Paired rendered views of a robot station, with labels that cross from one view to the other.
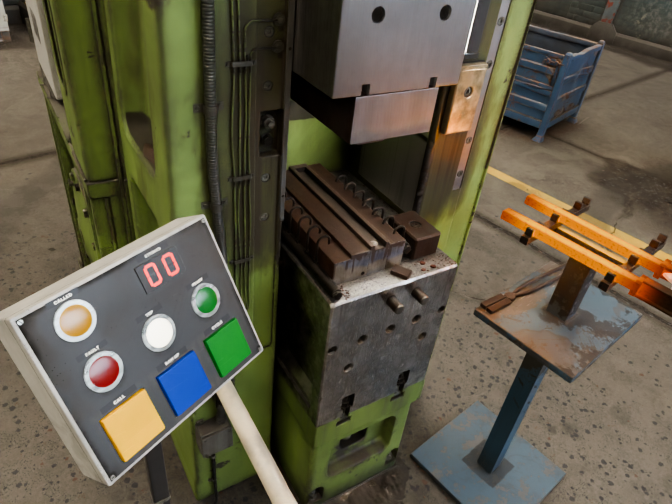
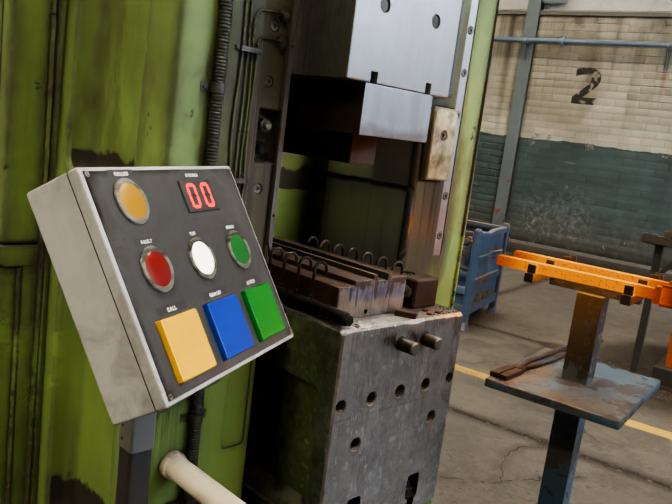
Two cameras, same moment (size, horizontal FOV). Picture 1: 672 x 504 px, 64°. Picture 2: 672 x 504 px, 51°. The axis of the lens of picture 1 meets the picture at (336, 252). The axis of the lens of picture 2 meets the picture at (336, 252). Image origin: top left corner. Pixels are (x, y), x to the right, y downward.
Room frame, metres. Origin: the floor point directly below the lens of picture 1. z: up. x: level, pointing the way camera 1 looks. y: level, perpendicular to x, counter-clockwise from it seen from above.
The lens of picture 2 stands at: (-0.34, 0.25, 1.28)
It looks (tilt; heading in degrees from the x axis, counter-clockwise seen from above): 10 degrees down; 350
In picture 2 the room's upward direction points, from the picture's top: 7 degrees clockwise
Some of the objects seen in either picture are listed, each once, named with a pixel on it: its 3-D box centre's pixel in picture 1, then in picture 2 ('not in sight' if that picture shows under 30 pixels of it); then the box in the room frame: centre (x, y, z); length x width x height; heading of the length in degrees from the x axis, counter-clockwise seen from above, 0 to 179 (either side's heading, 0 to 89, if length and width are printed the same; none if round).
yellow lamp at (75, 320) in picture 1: (75, 320); (132, 201); (0.51, 0.34, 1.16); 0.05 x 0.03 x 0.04; 125
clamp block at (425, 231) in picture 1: (412, 234); (406, 286); (1.16, -0.19, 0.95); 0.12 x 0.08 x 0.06; 35
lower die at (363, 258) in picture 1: (325, 216); (303, 271); (1.18, 0.04, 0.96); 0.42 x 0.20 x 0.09; 35
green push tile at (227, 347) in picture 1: (226, 347); (261, 311); (0.64, 0.17, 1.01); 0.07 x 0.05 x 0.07; 150
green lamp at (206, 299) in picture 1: (206, 300); (239, 249); (0.66, 0.21, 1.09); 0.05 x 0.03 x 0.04; 125
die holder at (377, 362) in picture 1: (331, 285); (304, 379); (1.22, 0.00, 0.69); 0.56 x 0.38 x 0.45; 35
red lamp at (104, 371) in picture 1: (104, 371); (157, 268); (0.49, 0.31, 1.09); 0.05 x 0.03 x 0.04; 125
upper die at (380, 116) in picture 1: (339, 79); (323, 106); (1.18, 0.04, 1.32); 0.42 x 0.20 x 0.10; 35
